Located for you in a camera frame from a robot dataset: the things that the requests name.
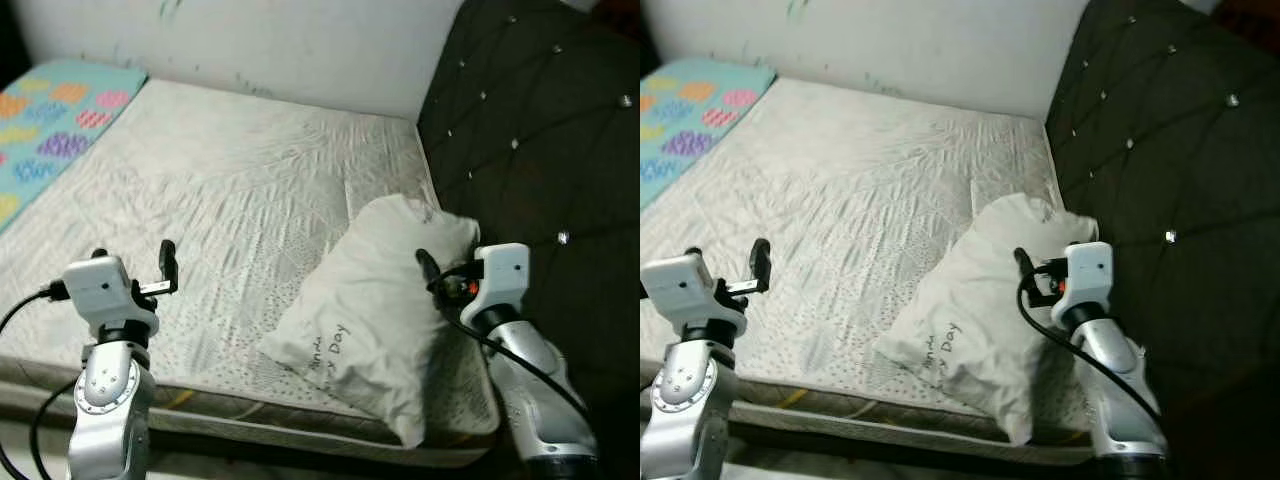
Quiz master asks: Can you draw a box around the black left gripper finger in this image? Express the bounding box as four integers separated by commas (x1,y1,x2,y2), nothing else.
157,239,182,297
749,237,774,295

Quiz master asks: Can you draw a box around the white pillow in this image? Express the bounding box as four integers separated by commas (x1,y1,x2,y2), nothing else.
257,192,484,450
871,191,1102,447

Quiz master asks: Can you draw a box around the white quilted mattress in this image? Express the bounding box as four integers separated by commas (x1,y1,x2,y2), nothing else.
0,78,503,470
640,78,1103,467

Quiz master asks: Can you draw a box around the teal sheet with colourful shapes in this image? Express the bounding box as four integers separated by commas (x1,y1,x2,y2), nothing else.
640,58,779,212
0,58,150,237

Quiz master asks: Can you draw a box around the dark tufted headboard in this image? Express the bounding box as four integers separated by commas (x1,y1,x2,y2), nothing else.
414,0,640,473
1044,0,1280,480

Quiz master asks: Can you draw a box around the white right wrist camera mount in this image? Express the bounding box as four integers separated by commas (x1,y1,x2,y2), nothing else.
1054,239,1115,322
461,242,532,327

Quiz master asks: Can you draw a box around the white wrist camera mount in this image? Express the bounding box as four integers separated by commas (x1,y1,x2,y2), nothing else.
461,242,532,327
61,250,160,339
1054,239,1115,322
640,250,747,337

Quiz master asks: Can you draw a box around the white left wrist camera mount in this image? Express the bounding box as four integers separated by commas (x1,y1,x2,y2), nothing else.
61,250,160,339
640,250,747,337

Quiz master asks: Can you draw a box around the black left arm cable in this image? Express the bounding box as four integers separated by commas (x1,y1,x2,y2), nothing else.
0,283,73,480

